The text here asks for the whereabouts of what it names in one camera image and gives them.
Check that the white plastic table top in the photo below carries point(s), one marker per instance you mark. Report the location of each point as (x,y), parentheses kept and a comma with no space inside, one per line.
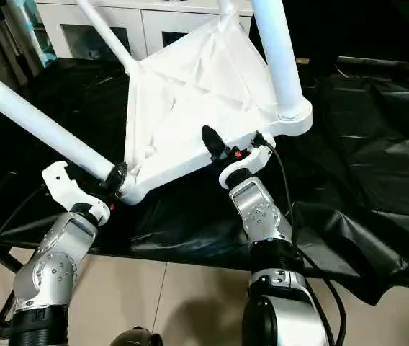
(204,94)

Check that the white plastic table leg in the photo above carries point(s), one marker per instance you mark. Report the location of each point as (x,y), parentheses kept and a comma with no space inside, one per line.
(39,119)
(107,32)
(280,58)
(226,7)

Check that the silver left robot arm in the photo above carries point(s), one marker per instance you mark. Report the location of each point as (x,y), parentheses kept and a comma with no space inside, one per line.
(57,259)

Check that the black work mat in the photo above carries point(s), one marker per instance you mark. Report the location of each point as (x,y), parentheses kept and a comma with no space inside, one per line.
(363,180)

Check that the white glass-door cabinet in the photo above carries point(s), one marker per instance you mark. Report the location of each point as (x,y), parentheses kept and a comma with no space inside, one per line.
(68,29)

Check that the light blue plastic strip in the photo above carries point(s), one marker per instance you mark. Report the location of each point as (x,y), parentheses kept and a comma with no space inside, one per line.
(35,32)

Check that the black flat device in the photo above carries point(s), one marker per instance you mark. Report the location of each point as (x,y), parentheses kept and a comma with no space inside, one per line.
(384,65)

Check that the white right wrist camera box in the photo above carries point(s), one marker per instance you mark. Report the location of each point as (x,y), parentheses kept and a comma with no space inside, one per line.
(244,171)

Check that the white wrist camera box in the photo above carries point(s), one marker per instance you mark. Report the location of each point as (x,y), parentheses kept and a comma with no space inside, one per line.
(244,171)
(68,184)

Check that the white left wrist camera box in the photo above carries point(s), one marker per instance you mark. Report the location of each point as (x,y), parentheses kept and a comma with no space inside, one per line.
(68,184)

